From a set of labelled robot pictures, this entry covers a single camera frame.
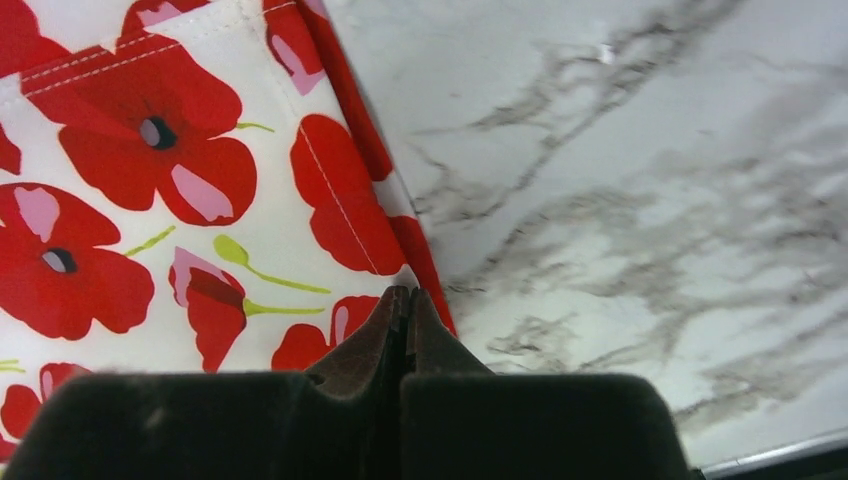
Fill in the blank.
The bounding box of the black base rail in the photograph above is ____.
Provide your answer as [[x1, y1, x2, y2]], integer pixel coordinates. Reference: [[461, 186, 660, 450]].
[[691, 437, 847, 480]]

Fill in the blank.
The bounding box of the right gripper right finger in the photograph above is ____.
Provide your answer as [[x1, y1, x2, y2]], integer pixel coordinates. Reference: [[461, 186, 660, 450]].
[[401, 290, 690, 479]]

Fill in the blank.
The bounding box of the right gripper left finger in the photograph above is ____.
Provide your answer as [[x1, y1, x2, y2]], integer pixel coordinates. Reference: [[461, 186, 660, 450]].
[[4, 286, 410, 479]]

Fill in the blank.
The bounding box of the red poppy print cloth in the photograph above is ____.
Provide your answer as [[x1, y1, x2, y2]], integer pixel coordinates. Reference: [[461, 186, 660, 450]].
[[1, 1, 451, 461]]

